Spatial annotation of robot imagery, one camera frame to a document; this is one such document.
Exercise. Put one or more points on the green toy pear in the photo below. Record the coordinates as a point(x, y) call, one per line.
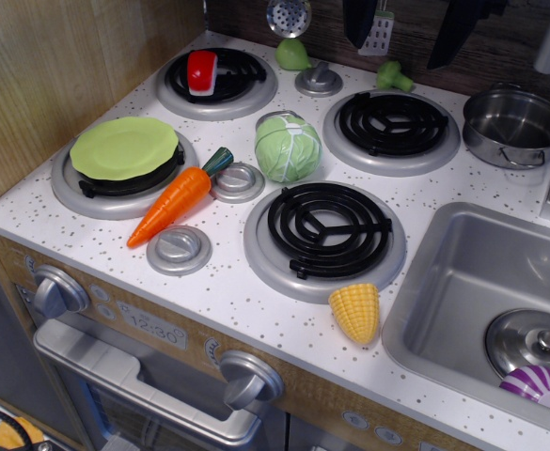
point(291, 54)

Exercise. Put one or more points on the left oven dial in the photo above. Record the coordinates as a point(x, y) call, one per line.
point(57, 293)

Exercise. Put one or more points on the hanging perforated ladle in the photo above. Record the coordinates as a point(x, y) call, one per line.
point(288, 19)

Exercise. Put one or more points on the oven clock display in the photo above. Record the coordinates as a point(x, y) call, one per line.
point(154, 326)

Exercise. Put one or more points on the green toy broccoli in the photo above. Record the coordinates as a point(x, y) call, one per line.
point(389, 76)

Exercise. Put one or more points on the front right black burner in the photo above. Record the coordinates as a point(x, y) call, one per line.
point(309, 239)

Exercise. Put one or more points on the light green toy plate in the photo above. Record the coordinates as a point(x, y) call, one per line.
point(124, 148)

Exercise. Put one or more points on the front grey stove knob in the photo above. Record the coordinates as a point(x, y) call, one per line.
point(179, 250)

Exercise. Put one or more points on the back grey stove knob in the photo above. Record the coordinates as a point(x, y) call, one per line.
point(319, 81)

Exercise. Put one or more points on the orange object bottom left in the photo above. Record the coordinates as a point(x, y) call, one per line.
point(11, 439)

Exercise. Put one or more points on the back right black burner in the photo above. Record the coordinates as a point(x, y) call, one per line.
point(391, 134)

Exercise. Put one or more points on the middle grey stove knob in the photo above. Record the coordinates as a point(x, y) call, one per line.
point(238, 183)

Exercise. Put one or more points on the hanging slotted spatula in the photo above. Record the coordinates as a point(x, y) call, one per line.
point(378, 26)

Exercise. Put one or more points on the green toy cabbage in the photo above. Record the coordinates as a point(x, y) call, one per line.
point(287, 148)

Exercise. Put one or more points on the right oven dial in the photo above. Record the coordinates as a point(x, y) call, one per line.
point(248, 379)

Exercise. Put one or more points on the yellow toy corn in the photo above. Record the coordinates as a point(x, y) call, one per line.
point(356, 310)

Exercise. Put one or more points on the front left black burner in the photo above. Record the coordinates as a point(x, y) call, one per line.
point(65, 184)

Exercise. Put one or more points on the red white toy sushi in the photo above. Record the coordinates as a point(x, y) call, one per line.
point(202, 72)

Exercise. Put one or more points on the grey sink basin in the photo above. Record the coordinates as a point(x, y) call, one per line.
point(472, 265)

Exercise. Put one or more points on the small steel pot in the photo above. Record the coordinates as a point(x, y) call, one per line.
point(508, 127)

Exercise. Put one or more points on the oven dial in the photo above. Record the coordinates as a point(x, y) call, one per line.
point(248, 379)
point(57, 293)

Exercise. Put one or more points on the back left black burner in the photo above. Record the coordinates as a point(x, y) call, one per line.
point(244, 84)

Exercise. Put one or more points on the black burner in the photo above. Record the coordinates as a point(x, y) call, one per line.
point(65, 184)
point(309, 239)
point(244, 84)
point(391, 134)

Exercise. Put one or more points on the grey stove knob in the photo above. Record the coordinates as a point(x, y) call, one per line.
point(238, 183)
point(319, 81)
point(179, 250)

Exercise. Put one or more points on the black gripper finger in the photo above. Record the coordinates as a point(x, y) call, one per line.
point(358, 17)
point(459, 22)

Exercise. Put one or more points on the purple white toy onion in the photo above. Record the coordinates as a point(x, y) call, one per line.
point(531, 382)

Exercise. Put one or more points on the orange toy carrot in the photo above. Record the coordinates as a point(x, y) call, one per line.
point(180, 196)

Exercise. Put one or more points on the steel pot lid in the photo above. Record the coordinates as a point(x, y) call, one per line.
point(518, 338)

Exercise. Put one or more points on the grey oven door handle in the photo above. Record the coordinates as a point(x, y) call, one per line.
point(147, 416)

